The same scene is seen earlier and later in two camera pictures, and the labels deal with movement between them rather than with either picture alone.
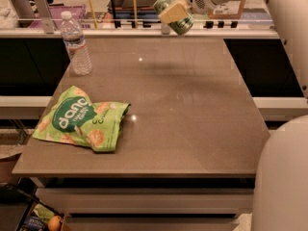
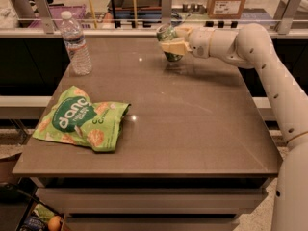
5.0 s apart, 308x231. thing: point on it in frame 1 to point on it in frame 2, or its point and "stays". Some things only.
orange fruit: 54,223 stays
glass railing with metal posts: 124,12 stays
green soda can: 181,26 to 166,32
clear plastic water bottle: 73,37 stays
